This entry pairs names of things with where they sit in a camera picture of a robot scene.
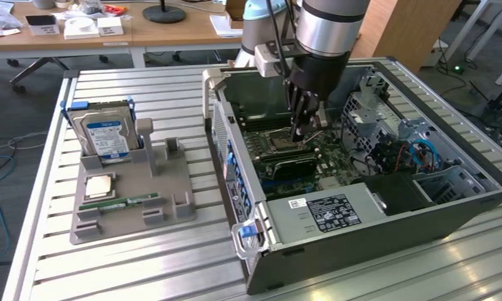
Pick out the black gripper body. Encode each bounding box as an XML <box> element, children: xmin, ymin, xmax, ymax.
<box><xmin>289</xmin><ymin>53</ymin><xmax>352</xmax><ymax>101</ymax></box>

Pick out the black Nvidia graphics card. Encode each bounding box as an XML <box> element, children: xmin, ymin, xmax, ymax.
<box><xmin>267</xmin><ymin>156</ymin><xmax>319</xmax><ymax>181</ymax></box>

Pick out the CPU socket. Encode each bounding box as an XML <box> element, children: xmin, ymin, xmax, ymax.
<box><xmin>265</xmin><ymin>128</ymin><xmax>296</xmax><ymax>154</ymax></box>

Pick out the tall metal disk bay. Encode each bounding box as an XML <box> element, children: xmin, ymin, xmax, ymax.
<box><xmin>341</xmin><ymin>73</ymin><xmax>407</xmax><ymax>148</ymax></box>

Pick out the green motherboard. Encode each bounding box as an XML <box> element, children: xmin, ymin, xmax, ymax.
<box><xmin>233</xmin><ymin>106</ymin><xmax>377</xmax><ymax>201</ymax></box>

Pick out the wooden cabinet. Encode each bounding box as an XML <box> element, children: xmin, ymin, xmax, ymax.
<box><xmin>351</xmin><ymin>0</ymin><xmax>463</xmax><ymax>73</ymax></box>

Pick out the stack of white papers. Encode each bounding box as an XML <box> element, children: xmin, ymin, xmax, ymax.
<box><xmin>209</xmin><ymin>14</ymin><xmax>244</xmax><ymax>38</ymax></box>

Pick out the brown cardboard box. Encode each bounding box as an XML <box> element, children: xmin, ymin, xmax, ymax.
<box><xmin>225</xmin><ymin>0</ymin><xmax>246</xmax><ymax>21</ymax></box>

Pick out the grey power supply unit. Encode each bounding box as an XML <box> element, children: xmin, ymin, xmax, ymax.
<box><xmin>265</xmin><ymin>182</ymin><xmax>387</xmax><ymax>246</ymax></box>

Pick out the low metal disk bay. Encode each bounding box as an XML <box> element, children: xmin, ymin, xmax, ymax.
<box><xmin>413</xmin><ymin>166</ymin><xmax>486</xmax><ymax>204</ymax></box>

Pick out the white table leg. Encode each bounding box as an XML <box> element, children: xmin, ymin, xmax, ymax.
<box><xmin>438</xmin><ymin>0</ymin><xmax>502</xmax><ymax>63</ymax></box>

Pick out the black round lamp base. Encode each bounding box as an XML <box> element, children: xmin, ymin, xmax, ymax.
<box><xmin>141</xmin><ymin>0</ymin><xmax>188</xmax><ymax>24</ymax></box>

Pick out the black floor stand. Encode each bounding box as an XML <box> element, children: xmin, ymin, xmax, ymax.
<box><xmin>470</xmin><ymin>80</ymin><xmax>502</xmax><ymax>139</ymax></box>

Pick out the open grey PC case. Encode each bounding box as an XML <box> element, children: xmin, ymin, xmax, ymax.
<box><xmin>202</xmin><ymin>61</ymin><xmax>502</xmax><ymax>295</ymax></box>

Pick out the grey parts rack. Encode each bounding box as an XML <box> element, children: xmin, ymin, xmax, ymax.
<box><xmin>69</xmin><ymin>117</ymin><xmax>198</xmax><ymax>245</ymax></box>

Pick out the hard disk in blue carrier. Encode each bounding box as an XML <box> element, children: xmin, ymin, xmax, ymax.
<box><xmin>59</xmin><ymin>95</ymin><xmax>145</xmax><ymax>166</ymax></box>

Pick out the small white box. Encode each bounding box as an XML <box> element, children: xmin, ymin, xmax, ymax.
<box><xmin>95</xmin><ymin>17</ymin><xmax>122</xmax><ymax>37</ymax></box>

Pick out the copper-topped CPU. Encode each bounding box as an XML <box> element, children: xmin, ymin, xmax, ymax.
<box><xmin>83</xmin><ymin>175</ymin><xmax>117</xmax><ymax>199</ymax></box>

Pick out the orange packet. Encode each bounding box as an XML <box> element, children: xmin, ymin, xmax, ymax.
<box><xmin>104</xmin><ymin>3</ymin><xmax>129</xmax><ymax>16</ymax></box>

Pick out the white tape roll holder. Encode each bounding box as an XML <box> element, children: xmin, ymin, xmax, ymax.
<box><xmin>62</xmin><ymin>17</ymin><xmax>101</xmax><ymax>40</ymax></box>

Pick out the grey wheeled desk foot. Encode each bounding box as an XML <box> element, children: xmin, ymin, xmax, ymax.
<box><xmin>7</xmin><ymin>56</ymin><xmax>70</xmax><ymax>93</ymax></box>

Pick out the wooden desk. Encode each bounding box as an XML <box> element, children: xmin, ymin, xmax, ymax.
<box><xmin>0</xmin><ymin>0</ymin><xmax>360</xmax><ymax>68</ymax></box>

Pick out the white box with black top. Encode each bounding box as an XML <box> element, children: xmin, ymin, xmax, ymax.
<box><xmin>23</xmin><ymin>14</ymin><xmax>61</xmax><ymax>36</ymax></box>

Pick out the clear plastic bag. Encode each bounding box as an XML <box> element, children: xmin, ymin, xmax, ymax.
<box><xmin>0</xmin><ymin>0</ymin><xmax>23</xmax><ymax>31</ymax></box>

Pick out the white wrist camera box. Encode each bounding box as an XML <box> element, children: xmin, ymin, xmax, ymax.
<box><xmin>253</xmin><ymin>43</ymin><xmax>296</xmax><ymax>78</ymax></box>

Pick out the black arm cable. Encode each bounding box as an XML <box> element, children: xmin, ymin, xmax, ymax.
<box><xmin>265</xmin><ymin>0</ymin><xmax>292</xmax><ymax>78</ymax></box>

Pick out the light blue wire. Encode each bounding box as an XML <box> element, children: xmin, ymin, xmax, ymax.
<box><xmin>409</xmin><ymin>137</ymin><xmax>444</xmax><ymax>173</ymax></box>

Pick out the white floor cable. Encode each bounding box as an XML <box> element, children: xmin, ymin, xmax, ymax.
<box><xmin>0</xmin><ymin>131</ymin><xmax>49</xmax><ymax>151</ymax></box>

